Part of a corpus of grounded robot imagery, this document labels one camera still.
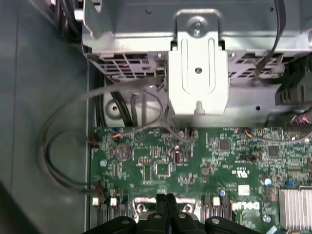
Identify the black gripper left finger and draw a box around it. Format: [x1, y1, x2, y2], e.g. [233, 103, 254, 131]
[84, 193, 168, 234]

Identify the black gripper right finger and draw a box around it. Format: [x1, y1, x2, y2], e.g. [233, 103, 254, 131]
[166, 193, 255, 234]

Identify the CPU socket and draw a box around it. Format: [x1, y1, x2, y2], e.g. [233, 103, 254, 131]
[133, 196, 198, 220]

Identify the RAM slot with black clips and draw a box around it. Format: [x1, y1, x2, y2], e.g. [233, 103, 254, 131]
[203, 197, 212, 219]
[118, 201, 129, 217]
[221, 198, 232, 220]
[100, 204, 109, 226]

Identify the RAM slot with white clips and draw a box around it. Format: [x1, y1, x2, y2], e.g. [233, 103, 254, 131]
[109, 196, 118, 220]
[92, 196, 100, 229]
[212, 196, 220, 217]

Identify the green motherboard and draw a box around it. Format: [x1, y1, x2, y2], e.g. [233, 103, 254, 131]
[90, 125, 312, 234]

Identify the silver coin battery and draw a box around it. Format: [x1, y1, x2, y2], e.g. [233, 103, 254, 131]
[111, 143, 134, 161]

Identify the silver finned heat sink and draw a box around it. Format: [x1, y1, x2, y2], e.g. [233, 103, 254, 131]
[278, 187, 312, 231]

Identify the black ribbed connector housing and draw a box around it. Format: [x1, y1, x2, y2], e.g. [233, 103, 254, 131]
[274, 60, 312, 107]

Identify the black and grey PC case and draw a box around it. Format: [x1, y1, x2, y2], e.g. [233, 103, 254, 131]
[0, 0, 312, 234]

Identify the perforated metal drive cage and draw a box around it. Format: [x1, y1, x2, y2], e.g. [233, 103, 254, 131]
[81, 0, 312, 127]

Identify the grey round cable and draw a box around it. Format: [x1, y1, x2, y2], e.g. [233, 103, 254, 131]
[36, 77, 163, 195]

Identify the silver drive cage bracket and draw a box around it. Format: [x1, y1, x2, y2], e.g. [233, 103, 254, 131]
[167, 9, 230, 116]

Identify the grey flat data cable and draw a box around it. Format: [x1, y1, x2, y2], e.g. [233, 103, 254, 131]
[254, 0, 287, 82]

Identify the black cable bundle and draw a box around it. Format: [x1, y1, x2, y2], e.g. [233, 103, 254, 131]
[50, 0, 82, 43]

